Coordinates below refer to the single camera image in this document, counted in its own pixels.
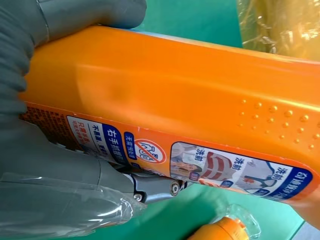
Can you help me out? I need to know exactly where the yellow transparent plastic film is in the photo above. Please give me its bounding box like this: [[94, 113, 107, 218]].
[[235, 0, 320, 62]]

